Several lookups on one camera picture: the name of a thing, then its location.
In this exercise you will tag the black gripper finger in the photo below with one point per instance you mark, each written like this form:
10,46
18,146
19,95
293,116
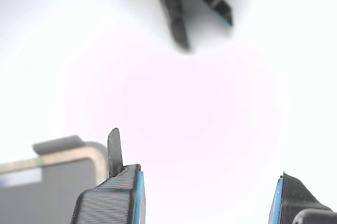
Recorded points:
297,197
110,200

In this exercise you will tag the grey holder with black legs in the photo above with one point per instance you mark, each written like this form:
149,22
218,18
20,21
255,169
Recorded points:
52,197

